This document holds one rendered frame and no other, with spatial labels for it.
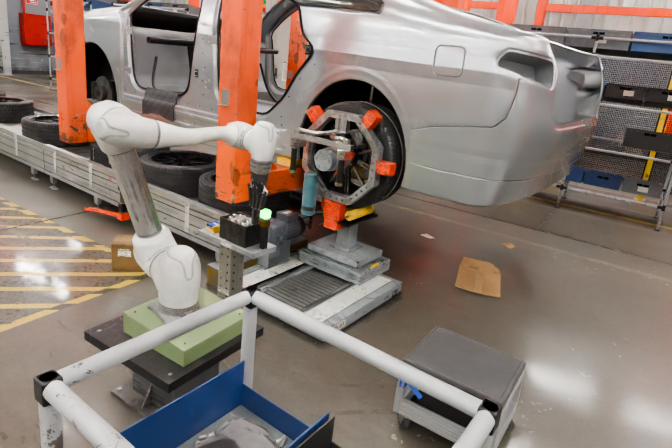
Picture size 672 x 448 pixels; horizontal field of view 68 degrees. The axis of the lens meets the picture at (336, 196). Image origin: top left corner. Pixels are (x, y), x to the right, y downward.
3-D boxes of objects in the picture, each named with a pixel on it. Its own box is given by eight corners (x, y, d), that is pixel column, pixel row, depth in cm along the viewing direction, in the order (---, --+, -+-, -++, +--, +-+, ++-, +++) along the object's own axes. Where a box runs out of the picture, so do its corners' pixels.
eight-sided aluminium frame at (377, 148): (375, 210, 294) (388, 119, 279) (370, 212, 289) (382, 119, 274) (305, 188, 324) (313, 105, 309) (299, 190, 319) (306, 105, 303)
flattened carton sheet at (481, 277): (500, 268, 378) (501, 264, 377) (500, 299, 328) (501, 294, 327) (460, 260, 387) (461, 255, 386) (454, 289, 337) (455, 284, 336)
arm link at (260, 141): (279, 161, 208) (261, 152, 217) (283, 125, 203) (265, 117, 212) (257, 162, 201) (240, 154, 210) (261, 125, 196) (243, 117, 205)
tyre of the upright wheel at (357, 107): (337, 208, 343) (421, 195, 303) (316, 215, 324) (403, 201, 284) (317, 115, 340) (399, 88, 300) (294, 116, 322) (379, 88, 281)
